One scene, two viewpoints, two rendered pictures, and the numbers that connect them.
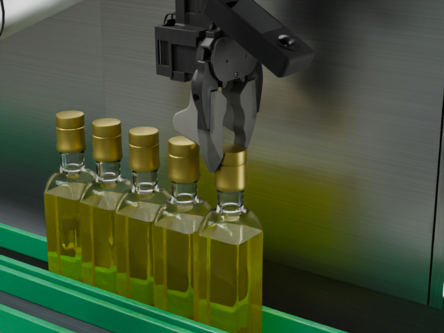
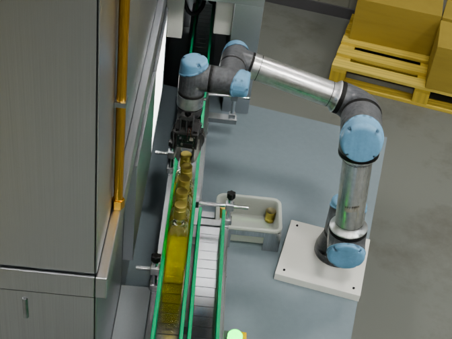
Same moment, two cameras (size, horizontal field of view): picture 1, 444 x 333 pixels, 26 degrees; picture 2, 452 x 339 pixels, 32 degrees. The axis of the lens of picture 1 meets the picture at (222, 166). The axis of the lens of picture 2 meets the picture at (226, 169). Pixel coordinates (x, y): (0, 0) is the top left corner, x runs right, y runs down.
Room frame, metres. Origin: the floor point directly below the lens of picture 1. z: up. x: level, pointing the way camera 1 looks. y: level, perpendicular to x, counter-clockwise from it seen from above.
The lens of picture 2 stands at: (2.03, 1.56, 2.59)
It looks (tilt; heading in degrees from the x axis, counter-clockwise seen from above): 38 degrees down; 232
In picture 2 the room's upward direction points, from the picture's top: 8 degrees clockwise
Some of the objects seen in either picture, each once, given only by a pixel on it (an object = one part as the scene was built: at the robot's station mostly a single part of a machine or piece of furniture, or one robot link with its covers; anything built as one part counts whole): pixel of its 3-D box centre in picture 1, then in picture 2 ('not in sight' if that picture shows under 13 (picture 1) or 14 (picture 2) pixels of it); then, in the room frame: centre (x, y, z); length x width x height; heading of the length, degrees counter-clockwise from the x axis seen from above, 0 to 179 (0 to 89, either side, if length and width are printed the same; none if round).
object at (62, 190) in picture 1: (76, 248); (176, 250); (1.10, 0.18, 0.99); 0.06 x 0.06 x 0.21; 56
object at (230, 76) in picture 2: not in sight; (230, 79); (0.90, 0.06, 1.45); 0.11 x 0.11 x 0.08; 50
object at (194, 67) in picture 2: not in sight; (194, 75); (0.98, 0.01, 1.45); 0.09 x 0.08 x 0.11; 140
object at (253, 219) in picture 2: not in sight; (247, 220); (0.70, 0.00, 0.80); 0.22 x 0.17 x 0.09; 145
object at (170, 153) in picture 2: not in sight; (165, 156); (0.88, -0.27, 0.94); 0.07 x 0.04 x 0.13; 145
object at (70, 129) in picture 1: (70, 131); (179, 210); (1.10, 0.18, 1.14); 0.04 x 0.04 x 0.04
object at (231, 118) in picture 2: not in sight; (226, 108); (0.48, -0.48, 0.90); 0.17 x 0.05 x 0.23; 145
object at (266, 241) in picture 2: not in sight; (239, 222); (0.73, -0.01, 0.79); 0.27 x 0.17 x 0.08; 145
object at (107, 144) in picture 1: (107, 139); (181, 196); (1.07, 0.13, 1.14); 0.04 x 0.04 x 0.04
